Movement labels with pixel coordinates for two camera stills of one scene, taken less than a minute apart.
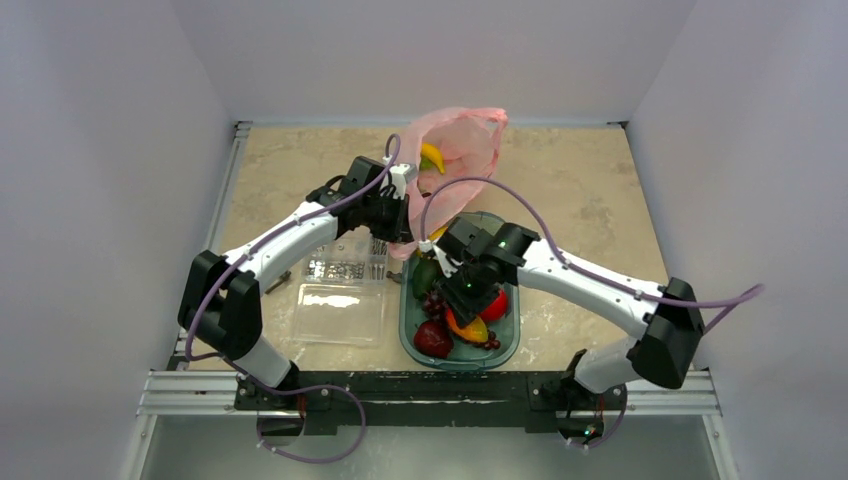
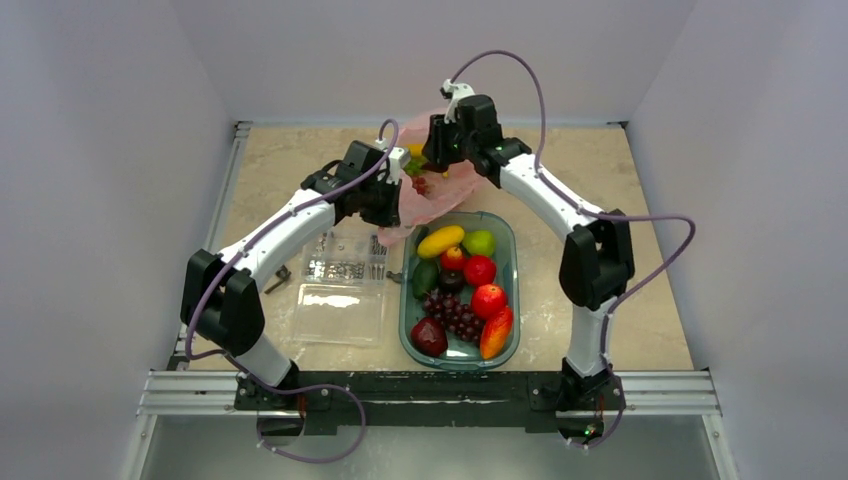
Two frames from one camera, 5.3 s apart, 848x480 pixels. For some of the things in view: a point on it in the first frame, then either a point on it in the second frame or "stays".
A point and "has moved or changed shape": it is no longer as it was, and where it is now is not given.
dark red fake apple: x=433 y=339 stays
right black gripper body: x=457 y=298 to x=439 y=142
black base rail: x=471 y=401 stays
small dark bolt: x=395 y=276 stays
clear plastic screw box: x=341 y=296 stays
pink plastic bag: x=453 y=150 has moved or changed shape
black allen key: x=282 y=279 stays
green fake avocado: x=426 y=272 stays
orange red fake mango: x=475 y=331 to x=496 y=334
